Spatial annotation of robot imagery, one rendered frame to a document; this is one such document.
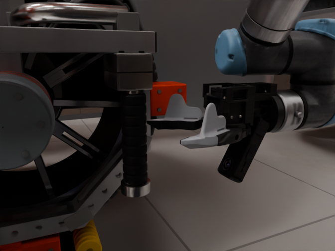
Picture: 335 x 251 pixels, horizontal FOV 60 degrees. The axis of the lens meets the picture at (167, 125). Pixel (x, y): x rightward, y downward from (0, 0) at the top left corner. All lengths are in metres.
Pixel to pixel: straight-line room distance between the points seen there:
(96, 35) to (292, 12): 0.26
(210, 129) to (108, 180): 0.33
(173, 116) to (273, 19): 0.21
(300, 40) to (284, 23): 0.09
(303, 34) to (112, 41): 0.32
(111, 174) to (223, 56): 0.35
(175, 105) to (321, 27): 0.27
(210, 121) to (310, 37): 0.24
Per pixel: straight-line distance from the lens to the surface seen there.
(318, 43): 0.56
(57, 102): 0.71
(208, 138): 0.39
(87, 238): 0.73
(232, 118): 0.45
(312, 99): 0.56
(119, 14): 0.42
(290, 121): 0.53
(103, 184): 0.66
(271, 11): 0.44
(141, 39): 0.42
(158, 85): 0.64
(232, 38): 0.48
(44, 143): 0.46
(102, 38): 0.41
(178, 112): 0.49
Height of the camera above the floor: 0.95
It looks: 13 degrees down
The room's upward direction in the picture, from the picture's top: straight up
